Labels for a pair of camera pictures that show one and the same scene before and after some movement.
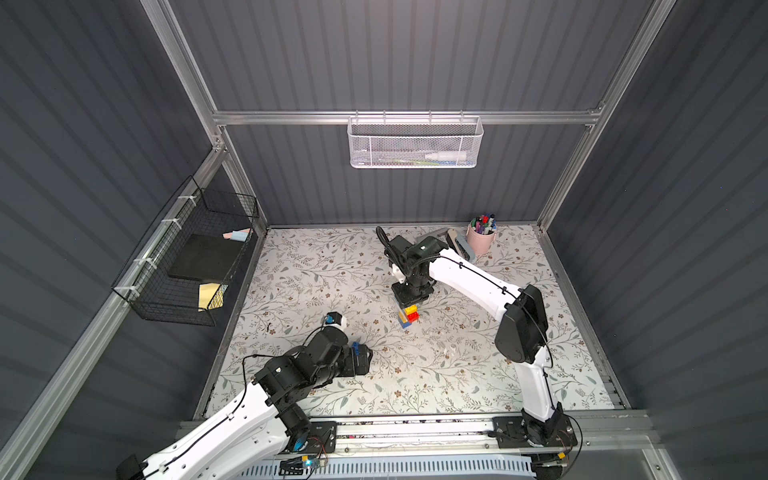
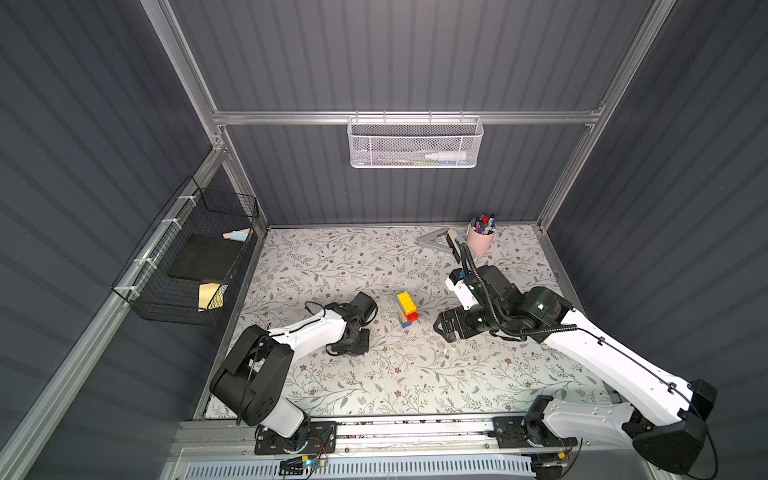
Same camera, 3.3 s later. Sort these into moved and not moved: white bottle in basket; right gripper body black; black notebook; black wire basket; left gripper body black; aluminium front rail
Moved: left gripper body black; right gripper body black
Not moved: aluminium front rail; black notebook; black wire basket; white bottle in basket
